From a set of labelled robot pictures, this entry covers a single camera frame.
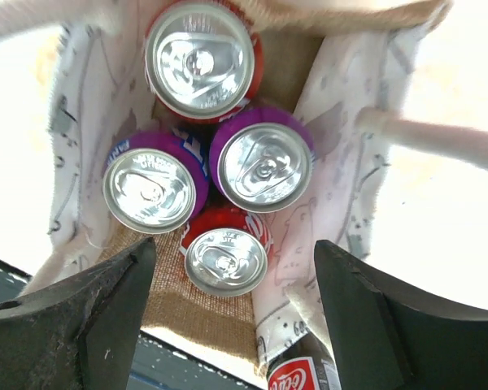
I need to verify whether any brown burlap canvas bag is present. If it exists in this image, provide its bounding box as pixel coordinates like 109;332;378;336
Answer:
0;1;488;374

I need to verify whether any dark cola bottle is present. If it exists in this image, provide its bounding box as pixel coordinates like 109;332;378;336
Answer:
267;333;342;390

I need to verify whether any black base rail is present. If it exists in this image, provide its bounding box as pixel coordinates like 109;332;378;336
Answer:
0;260;267;389

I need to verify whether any red cola can front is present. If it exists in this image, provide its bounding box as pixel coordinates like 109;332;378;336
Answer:
179;203;273;297

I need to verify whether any red cola can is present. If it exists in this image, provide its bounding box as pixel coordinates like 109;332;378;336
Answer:
144;1;264;124
179;203;273;297

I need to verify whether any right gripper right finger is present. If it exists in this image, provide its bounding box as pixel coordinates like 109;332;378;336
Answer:
314;240;488;389

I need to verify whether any purple soda can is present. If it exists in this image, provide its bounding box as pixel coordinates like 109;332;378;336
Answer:
102;128;210;234
209;106;316;213

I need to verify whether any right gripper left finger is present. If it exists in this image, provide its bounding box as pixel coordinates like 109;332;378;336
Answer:
0;238;157;389

